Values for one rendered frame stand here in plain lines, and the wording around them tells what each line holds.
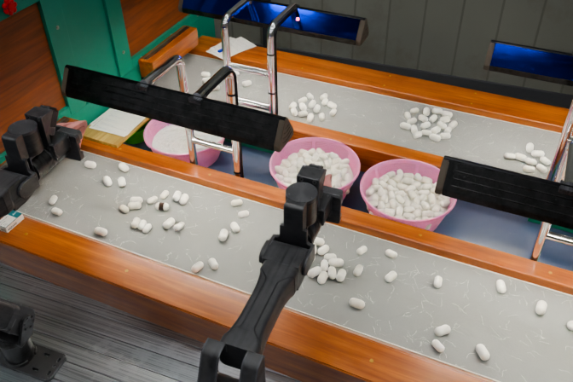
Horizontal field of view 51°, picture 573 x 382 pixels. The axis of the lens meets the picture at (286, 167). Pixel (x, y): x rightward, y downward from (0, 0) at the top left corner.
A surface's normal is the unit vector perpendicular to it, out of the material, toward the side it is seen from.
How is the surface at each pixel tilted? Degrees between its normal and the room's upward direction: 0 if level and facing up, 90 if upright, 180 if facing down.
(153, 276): 0
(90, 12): 90
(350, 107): 0
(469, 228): 0
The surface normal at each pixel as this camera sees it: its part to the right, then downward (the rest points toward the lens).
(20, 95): 0.91, 0.25
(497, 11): -0.35, 0.58
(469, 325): -0.01, -0.78
